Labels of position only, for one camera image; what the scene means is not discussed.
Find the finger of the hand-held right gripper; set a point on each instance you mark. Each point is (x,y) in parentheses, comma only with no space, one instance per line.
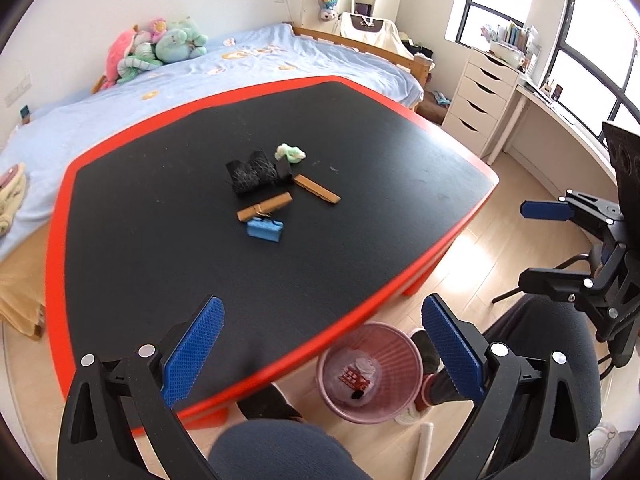
(545,210)
(550,280)

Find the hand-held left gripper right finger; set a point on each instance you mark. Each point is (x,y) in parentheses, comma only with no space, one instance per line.
(452,350)

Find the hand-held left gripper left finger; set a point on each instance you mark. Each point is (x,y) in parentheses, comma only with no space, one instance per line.
(192,350)

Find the pink mesh wastebasket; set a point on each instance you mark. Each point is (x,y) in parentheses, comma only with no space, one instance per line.
(370,400)

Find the black mesh wad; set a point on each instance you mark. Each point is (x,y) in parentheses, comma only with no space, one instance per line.
(250,175)

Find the small black clip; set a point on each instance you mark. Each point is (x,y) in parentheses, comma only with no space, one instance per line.
(284,170)

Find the green paper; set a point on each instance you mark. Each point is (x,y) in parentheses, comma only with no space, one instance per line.
(290,152)

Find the person's right leg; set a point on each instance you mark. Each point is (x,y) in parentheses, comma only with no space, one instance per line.
(545,330)

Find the person's leg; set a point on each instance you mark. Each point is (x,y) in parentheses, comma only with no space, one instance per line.
(280,452)
(545,330)

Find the red and white shoe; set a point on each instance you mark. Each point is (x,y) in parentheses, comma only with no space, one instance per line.
(430,395)

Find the white desk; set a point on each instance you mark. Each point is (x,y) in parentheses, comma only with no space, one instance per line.
(560,130)

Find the clear crumpled plastic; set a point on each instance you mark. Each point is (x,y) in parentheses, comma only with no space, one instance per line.
(365,364)

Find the red and white wrapper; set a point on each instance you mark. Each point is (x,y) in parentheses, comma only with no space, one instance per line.
(356,377)

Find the white pipe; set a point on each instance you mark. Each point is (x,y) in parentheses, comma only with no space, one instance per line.
(426,450)

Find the white drawer cabinet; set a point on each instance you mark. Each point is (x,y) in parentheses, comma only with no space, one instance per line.
(480,95)

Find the person's left leg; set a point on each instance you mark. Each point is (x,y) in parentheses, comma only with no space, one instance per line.
(280,452)

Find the black framed window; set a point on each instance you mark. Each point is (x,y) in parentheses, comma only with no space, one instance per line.
(590,60)

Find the white printed bag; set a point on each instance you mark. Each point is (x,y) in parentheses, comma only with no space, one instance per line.
(604,447)

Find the row of books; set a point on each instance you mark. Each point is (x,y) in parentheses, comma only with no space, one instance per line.
(520,35)

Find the beige plush toy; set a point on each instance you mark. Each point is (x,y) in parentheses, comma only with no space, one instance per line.
(10,195)

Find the cream tote bag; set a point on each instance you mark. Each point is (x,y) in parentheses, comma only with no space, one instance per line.
(367,30)

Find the bed with blue sheet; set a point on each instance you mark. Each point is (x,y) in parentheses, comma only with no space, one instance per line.
(250,65)

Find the green striped plush toy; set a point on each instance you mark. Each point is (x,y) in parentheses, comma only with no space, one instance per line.
(137,63)

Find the colourful hanging plush toy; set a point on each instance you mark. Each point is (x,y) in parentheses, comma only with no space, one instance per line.
(329,2)

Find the pink plush toy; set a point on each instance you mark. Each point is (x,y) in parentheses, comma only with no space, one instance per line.
(122,55)

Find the green plush bear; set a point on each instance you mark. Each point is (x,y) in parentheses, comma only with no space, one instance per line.
(177,40)

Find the purple flower plush toy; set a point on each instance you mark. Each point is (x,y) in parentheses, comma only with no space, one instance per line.
(156,27)

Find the wooden bed frame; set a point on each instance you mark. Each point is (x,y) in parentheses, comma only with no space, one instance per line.
(380,55)

